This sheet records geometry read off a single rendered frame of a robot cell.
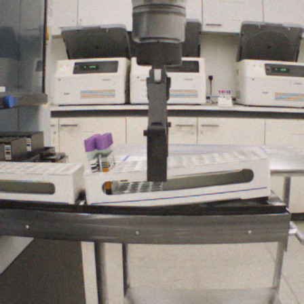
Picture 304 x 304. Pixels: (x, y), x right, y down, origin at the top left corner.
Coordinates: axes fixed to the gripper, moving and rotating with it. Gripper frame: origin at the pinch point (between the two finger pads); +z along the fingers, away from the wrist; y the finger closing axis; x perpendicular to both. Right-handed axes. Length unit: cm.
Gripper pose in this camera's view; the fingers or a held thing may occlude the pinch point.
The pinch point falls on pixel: (158, 165)
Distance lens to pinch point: 68.0
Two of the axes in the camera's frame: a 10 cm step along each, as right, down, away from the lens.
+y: 0.5, -1.3, 9.9
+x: -10.0, -0.1, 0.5
